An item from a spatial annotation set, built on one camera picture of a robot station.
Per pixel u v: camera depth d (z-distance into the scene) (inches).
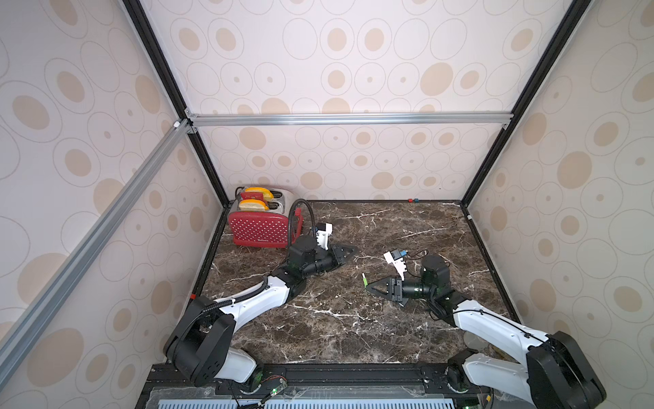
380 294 28.1
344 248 30.3
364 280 29.1
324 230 29.8
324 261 27.6
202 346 16.6
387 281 27.7
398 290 26.5
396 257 28.1
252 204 35.8
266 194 37.2
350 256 30.6
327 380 29.3
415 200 48.8
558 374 16.1
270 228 37.9
